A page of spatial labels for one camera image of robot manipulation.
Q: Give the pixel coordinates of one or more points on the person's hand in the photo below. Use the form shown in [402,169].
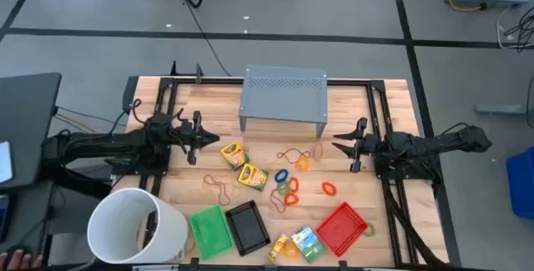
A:
[18,260]

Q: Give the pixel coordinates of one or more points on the black table corner plate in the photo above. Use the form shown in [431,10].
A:
[130,93]

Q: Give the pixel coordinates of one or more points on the white sheet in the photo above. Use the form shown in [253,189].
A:
[4,162]

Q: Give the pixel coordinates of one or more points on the blue plastic bin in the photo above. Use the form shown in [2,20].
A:
[523,183]

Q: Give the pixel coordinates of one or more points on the blue green card pack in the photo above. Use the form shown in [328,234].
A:
[308,244]

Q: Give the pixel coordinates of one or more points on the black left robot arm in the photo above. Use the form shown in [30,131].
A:
[117,142]

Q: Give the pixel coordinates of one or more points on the grey metal bar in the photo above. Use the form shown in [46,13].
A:
[154,267]

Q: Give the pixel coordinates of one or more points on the grey floor bar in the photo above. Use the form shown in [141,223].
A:
[500,109]

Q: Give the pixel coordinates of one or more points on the black clamp bracket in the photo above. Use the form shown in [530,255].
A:
[343,265]
[174,70]
[199,75]
[194,264]

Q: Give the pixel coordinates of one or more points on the small yellow crayon box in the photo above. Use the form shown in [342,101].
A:
[276,249]

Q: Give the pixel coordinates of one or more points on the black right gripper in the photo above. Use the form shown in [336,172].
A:
[366,145]

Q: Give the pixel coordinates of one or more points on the red plastic basket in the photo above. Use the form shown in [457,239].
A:
[341,229]

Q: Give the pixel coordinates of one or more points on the yellow Crayola crayon box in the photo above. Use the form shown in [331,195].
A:
[233,155]
[253,177]

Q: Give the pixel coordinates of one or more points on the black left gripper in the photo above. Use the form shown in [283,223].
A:
[192,135]

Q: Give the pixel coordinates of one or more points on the black plastic basket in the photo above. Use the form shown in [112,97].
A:
[247,228]

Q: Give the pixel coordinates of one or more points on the grey perforated metal shelf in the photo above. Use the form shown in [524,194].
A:
[283,96]

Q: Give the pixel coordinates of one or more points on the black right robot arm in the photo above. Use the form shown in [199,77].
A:
[421,144]

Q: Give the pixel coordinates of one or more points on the black desk top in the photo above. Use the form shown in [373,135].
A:
[25,116]

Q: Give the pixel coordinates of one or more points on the black aluminium table frame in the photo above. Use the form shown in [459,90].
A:
[217,81]

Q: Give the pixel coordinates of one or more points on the white cylindrical shade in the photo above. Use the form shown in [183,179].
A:
[171,229]

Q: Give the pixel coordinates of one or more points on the orange brown rubber band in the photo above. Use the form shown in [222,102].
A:
[314,152]

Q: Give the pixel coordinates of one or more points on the green plastic basket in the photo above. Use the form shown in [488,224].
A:
[210,233]

